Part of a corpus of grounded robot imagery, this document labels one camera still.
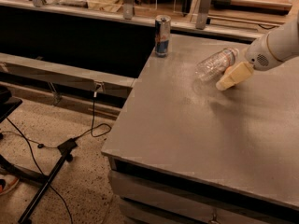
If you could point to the silver blue energy drink can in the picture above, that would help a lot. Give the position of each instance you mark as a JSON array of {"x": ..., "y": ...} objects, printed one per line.
[{"x": 162, "y": 34}]

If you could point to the orange fruit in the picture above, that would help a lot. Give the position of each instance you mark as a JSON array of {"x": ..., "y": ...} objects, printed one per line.
[{"x": 228, "y": 69}]

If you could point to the black chair edge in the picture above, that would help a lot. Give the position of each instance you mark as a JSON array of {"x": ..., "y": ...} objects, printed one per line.
[{"x": 8, "y": 103}]

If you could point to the grey drawer cabinet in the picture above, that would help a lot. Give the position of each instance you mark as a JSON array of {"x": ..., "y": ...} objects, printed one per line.
[{"x": 151, "y": 197}]

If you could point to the clear plastic water bottle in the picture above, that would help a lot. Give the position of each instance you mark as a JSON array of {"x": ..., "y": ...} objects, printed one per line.
[{"x": 216, "y": 64}]

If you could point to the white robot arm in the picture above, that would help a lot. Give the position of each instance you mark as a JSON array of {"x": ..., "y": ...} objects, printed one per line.
[{"x": 283, "y": 42}]

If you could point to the orange white shoe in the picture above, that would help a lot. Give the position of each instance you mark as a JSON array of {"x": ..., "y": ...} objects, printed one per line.
[{"x": 7, "y": 183}]

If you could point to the grey metal post right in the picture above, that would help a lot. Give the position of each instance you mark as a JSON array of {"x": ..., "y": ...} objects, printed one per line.
[{"x": 204, "y": 6}]

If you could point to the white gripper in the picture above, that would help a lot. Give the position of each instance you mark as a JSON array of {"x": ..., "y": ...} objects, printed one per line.
[{"x": 257, "y": 55}]

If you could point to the grey metal post middle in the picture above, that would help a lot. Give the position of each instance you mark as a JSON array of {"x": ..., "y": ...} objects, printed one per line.
[{"x": 128, "y": 9}]

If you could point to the black stand leg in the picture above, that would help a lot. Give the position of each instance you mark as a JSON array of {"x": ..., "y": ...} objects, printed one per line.
[{"x": 65, "y": 149}]

